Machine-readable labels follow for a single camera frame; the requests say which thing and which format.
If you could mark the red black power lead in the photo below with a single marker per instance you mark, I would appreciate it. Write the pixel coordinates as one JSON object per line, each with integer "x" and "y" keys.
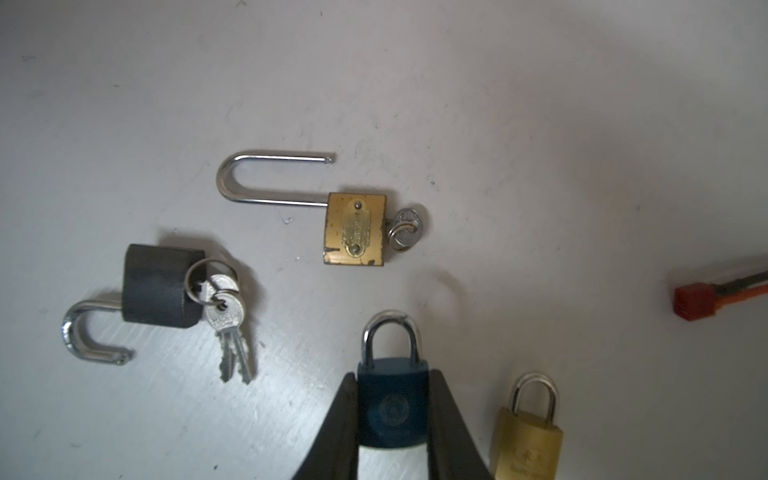
{"x": 701, "y": 300}

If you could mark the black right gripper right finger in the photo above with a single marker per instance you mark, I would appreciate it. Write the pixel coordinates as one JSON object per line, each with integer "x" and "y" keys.
{"x": 451, "y": 451}

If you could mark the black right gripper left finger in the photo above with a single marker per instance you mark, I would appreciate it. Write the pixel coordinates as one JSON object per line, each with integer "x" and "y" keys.
{"x": 334, "y": 453}

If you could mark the blue padlock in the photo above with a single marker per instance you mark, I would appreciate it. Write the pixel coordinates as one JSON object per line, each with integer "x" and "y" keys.
{"x": 393, "y": 391}

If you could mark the small brass padlock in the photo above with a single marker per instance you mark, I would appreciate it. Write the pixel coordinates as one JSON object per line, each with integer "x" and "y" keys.
{"x": 525, "y": 445}

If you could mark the long shackle brass padlock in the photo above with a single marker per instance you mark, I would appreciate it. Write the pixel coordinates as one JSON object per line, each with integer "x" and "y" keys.
{"x": 357, "y": 230}

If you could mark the grey padlock keys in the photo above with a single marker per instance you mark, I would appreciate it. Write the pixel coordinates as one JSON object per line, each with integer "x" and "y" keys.
{"x": 215, "y": 286}

